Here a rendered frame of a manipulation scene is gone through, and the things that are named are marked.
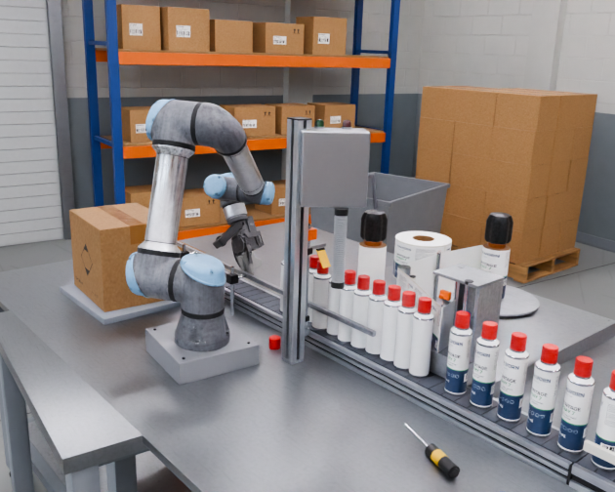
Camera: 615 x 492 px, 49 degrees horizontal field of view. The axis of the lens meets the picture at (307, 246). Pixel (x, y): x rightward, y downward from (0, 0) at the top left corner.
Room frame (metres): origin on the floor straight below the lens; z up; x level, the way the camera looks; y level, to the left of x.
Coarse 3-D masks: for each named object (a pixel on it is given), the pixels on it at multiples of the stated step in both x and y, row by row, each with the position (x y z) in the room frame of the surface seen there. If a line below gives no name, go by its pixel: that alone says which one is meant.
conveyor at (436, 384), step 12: (228, 288) 2.12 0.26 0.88; (240, 288) 2.13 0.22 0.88; (252, 288) 2.13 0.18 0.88; (252, 300) 2.02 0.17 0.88; (264, 300) 2.02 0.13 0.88; (276, 300) 2.03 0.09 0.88; (276, 312) 1.92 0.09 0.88; (324, 336) 1.76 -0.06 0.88; (348, 348) 1.68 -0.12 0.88; (372, 360) 1.61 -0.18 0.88; (396, 372) 1.55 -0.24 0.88; (408, 372) 1.55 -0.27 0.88; (420, 384) 1.49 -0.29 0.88; (432, 384) 1.49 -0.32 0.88; (444, 384) 1.49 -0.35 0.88; (444, 396) 1.43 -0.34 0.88; (456, 396) 1.43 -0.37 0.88; (468, 396) 1.43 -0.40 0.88; (468, 408) 1.38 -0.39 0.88; (492, 408) 1.38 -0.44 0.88; (492, 420) 1.33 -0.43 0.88; (516, 432) 1.28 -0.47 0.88; (552, 432) 1.29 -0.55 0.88; (540, 444) 1.24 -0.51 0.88; (552, 444) 1.24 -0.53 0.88; (564, 456) 1.20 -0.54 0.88; (576, 456) 1.20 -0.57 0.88
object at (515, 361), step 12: (516, 336) 1.34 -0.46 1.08; (516, 348) 1.33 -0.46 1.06; (504, 360) 1.35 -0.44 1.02; (516, 360) 1.32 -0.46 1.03; (504, 372) 1.34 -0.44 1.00; (516, 372) 1.32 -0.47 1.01; (504, 384) 1.34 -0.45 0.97; (516, 384) 1.32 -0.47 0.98; (504, 396) 1.33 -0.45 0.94; (516, 396) 1.32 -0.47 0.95; (504, 408) 1.33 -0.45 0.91; (516, 408) 1.32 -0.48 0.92; (504, 420) 1.33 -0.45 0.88; (516, 420) 1.32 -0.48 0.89
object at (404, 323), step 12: (408, 300) 1.57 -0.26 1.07; (408, 312) 1.56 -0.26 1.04; (396, 324) 1.58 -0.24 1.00; (408, 324) 1.56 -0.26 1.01; (396, 336) 1.58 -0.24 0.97; (408, 336) 1.56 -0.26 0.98; (396, 348) 1.57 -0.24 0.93; (408, 348) 1.56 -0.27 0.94; (396, 360) 1.57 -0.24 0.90; (408, 360) 1.56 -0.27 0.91
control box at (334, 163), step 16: (336, 128) 1.72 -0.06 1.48; (352, 128) 1.73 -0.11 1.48; (304, 144) 1.63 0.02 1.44; (320, 144) 1.64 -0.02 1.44; (336, 144) 1.64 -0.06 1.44; (352, 144) 1.65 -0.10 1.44; (368, 144) 1.65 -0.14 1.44; (304, 160) 1.63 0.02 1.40; (320, 160) 1.64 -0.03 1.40; (336, 160) 1.64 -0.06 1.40; (352, 160) 1.65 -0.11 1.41; (368, 160) 1.65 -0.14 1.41; (304, 176) 1.63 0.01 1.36; (320, 176) 1.64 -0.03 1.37; (336, 176) 1.64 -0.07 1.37; (352, 176) 1.65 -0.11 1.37; (304, 192) 1.63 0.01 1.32; (320, 192) 1.64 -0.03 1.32; (336, 192) 1.64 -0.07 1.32; (352, 192) 1.65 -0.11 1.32
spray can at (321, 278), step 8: (320, 264) 1.81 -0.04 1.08; (320, 272) 1.81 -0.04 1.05; (320, 280) 1.80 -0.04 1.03; (328, 280) 1.80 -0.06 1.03; (320, 288) 1.80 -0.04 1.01; (320, 296) 1.80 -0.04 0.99; (320, 304) 1.80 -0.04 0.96; (312, 312) 1.81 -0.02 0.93; (320, 312) 1.80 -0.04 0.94; (312, 320) 1.81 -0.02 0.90; (320, 320) 1.80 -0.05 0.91; (320, 328) 1.80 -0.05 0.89
